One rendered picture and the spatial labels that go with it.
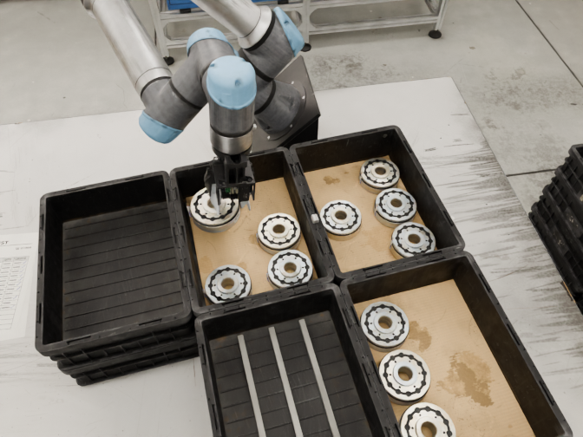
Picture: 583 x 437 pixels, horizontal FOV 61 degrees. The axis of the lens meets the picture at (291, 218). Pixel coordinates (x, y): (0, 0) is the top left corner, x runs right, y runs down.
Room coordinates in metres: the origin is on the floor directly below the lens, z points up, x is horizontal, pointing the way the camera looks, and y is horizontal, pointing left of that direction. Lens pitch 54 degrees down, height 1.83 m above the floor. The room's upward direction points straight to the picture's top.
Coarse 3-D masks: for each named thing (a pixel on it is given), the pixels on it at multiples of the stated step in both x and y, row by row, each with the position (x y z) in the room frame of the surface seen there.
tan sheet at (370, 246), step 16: (320, 176) 0.85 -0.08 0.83; (336, 176) 0.85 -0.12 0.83; (352, 176) 0.85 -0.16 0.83; (320, 192) 0.80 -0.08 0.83; (336, 192) 0.80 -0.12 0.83; (352, 192) 0.80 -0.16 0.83; (368, 192) 0.80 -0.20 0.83; (320, 208) 0.75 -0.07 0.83; (368, 208) 0.75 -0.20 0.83; (368, 224) 0.70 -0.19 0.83; (352, 240) 0.65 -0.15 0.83; (368, 240) 0.65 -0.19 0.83; (384, 240) 0.65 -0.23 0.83; (336, 256) 0.60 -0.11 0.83; (352, 256) 0.60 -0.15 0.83; (368, 256) 0.60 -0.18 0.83; (384, 256) 0.60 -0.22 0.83
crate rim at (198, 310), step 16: (288, 160) 0.82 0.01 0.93; (176, 192) 0.73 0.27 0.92; (304, 192) 0.72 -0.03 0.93; (176, 208) 0.67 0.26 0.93; (304, 208) 0.67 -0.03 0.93; (320, 240) 0.58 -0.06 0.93; (320, 256) 0.55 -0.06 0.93; (192, 272) 0.50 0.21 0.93; (192, 288) 0.47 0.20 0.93; (288, 288) 0.47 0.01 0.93; (304, 288) 0.47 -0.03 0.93; (192, 304) 0.43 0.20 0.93
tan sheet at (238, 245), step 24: (264, 192) 0.80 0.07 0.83; (288, 192) 0.80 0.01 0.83; (240, 216) 0.72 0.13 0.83; (264, 216) 0.72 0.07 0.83; (216, 240) 0.65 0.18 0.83; (240, 240) 0.65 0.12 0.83; (216, 264) 0.58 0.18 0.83; (240, 264) 0.58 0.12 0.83; (264, 264) 0.58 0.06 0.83; (312, 264) 0.58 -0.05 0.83; (264, 288) 0.52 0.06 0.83
